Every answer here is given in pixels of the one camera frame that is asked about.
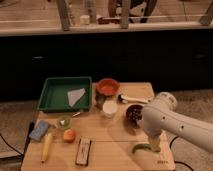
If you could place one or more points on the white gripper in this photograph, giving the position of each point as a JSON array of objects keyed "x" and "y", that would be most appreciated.
[{"x": 154, "y": 139}]

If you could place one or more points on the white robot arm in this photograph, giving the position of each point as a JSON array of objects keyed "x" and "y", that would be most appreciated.
[{"x": 159, "y": 114}]

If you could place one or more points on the white paper cup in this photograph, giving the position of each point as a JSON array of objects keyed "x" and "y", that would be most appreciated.
[{"x": 109, "y": 108}]

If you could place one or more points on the small green cup with spoon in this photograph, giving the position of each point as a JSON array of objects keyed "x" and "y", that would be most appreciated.
[{"x": 64, "y": 121}]

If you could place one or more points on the white folded paper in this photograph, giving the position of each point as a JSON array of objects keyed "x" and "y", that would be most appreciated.
[{"x": 74, "y": 96}]

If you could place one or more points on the white cup on shelf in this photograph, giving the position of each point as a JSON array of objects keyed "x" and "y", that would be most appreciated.
[{"x": 85, "y": 20}]

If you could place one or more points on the dark bowl with beans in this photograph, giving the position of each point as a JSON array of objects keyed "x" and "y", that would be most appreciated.
[{"x": 134, "y": 114}]

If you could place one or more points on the orange bowl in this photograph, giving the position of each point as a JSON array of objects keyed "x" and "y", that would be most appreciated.
[{"x": 107, "y": 86}]

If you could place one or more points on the dark rectangular wooden block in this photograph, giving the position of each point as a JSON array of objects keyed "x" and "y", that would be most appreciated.
[{"x": 83, "y": 151}]

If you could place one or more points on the orange fruit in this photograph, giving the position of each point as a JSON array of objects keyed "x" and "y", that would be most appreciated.
[{"x": 69, "y": 135}]

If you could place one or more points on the green plastic tray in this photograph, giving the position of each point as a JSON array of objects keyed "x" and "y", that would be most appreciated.
[{"x": 54, "y": 96}]

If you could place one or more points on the blue sponge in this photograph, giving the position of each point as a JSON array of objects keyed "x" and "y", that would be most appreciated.
[{"x": 39, "y": 131}]

